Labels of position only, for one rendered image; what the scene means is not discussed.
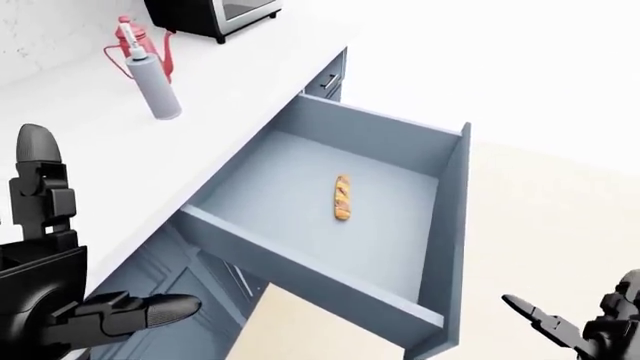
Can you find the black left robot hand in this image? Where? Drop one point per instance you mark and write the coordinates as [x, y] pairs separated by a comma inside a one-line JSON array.
[[42, 277]]

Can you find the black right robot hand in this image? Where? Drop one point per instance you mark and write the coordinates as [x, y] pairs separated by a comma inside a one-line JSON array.
[[600, 326]]

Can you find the open grey drawer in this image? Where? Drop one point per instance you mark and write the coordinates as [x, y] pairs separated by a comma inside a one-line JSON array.
[[350, 210]]

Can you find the closed grey drawer front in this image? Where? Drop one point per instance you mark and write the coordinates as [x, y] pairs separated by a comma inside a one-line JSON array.
[[327, 77]]

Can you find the grey spray bottle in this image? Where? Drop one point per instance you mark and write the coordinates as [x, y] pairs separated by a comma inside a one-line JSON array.
[[155, 88]]

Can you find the red kettle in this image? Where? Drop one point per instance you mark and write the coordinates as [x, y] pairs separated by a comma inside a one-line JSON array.
[[131, 52]]

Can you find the baguette sandwich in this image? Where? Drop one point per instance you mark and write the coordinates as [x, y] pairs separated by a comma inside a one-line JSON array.
[[342, 197]]

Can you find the black toaster oven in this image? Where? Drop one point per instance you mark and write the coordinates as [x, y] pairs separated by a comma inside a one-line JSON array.
[[220, 15]]

